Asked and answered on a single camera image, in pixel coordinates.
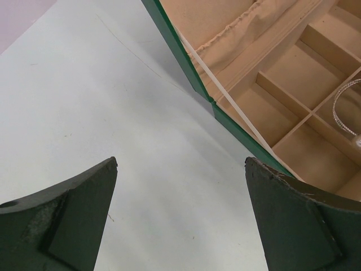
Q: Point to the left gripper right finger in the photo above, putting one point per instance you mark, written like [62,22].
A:
[302,227]

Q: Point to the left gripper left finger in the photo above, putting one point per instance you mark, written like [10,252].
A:
[60,227]

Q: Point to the green jewelry box beige lining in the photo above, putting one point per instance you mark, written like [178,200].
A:
[282,76]

